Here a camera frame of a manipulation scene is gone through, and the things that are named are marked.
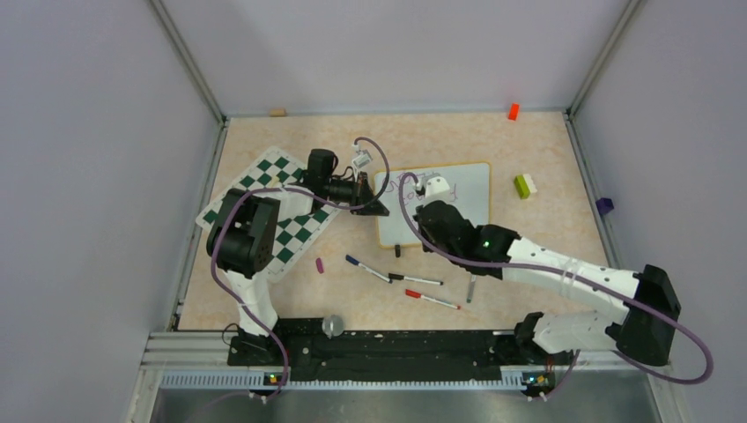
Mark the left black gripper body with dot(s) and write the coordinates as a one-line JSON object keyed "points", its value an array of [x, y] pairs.
{"points": [[342, 191]]}

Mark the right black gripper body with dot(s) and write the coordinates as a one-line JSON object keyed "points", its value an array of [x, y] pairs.
{"points": [[426, 235]]}

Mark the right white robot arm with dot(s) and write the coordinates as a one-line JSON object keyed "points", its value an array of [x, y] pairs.
{"points": [[610, 324]]}

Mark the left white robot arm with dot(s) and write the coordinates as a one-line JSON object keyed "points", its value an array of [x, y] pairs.
{"points": [[262, 226]]}

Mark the yellow-framed whiteboard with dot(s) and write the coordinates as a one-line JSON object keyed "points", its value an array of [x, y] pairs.
{"points": [[470, 193]]}

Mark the blue capped marker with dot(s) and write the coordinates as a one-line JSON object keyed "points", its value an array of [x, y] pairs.
{"points": [[368, 269]]}

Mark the green capped marker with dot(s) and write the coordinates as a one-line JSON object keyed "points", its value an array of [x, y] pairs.
{"points": [[471, 288]]}

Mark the green white chess mat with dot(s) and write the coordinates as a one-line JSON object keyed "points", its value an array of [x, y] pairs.
{"points": [[294, 237]]}

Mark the black capped marker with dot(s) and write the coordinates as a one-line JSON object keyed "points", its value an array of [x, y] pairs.
{"points": [[396, 276]]}

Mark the red capped marker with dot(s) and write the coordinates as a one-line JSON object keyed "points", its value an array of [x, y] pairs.
{"points": [[424, 297]]}

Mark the green white toy block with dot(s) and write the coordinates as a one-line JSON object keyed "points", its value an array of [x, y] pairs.
{"points": [[525, 186]]}

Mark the orange toy block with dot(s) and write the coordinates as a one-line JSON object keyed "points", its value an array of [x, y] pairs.
{"points": [[513, 112]]}

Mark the purple toy block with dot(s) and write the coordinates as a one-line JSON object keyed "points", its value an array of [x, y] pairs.
{"points": [[604, 205]]}

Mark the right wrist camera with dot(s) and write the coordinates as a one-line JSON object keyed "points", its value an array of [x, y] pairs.
{"points": [[436, 189]]}

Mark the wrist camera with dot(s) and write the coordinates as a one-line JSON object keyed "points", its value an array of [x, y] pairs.
{"points": [[436, 189], [362, 159]]}

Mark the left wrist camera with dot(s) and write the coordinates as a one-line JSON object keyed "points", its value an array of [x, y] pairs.
{"points": [[362, 159]]}

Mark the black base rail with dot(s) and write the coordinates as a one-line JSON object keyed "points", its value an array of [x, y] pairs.
{"points": [[387, 356]]}

